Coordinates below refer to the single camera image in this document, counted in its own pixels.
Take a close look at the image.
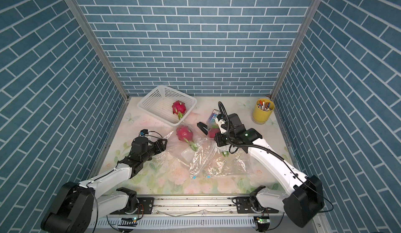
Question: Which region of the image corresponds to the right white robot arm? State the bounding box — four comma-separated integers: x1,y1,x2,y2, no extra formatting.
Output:
214,114,328,228

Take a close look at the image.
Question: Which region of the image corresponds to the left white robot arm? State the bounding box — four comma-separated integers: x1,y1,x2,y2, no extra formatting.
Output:
41,136,168,233

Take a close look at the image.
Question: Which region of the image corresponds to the clear zip-top bag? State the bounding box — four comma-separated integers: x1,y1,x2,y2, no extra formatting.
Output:
203,152,255,177
155,124,215,185

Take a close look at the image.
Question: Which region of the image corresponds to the highlighter marker pack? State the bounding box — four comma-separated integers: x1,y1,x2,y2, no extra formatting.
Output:
207,109,221,126

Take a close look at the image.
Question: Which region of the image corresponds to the aluminium mounting rail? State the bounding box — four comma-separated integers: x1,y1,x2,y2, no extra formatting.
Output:
84,195,300,233

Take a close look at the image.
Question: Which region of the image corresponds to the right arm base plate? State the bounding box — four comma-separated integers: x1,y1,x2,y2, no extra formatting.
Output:
231,196,279,214

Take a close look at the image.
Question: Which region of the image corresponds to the pink dragon fruit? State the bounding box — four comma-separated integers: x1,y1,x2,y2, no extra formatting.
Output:
172,101,187,120
176,125,198,152

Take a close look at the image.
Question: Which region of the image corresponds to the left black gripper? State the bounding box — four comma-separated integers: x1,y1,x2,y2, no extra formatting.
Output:
140,138,168,163

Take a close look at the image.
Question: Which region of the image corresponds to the yellow pen cup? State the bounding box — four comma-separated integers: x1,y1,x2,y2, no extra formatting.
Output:
252,98,275,124

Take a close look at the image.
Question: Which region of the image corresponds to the empty clear zip-top bag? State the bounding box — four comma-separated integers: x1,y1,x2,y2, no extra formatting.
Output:
203,152,255,177

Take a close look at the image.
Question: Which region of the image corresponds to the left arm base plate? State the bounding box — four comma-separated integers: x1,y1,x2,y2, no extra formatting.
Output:
111,197,155,216

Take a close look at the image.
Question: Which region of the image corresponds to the white plastic mesh basket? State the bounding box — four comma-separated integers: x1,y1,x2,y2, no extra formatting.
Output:
137,85,197,126

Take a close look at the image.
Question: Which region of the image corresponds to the black stapler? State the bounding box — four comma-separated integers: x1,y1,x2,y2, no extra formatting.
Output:
197,122,209,135

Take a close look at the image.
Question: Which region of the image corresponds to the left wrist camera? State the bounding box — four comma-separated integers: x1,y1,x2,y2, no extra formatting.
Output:
139,129,149,137

